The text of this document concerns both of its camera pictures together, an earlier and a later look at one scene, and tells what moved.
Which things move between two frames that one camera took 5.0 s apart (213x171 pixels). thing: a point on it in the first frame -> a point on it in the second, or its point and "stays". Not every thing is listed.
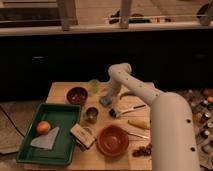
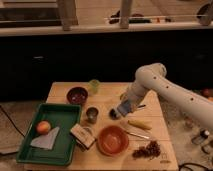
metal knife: [138, 135] stays
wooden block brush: [82, 136] stays
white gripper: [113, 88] -> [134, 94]
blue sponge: [105, 101] -> [124, 107]
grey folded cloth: [45, 141] stays
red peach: [43, 127] stays
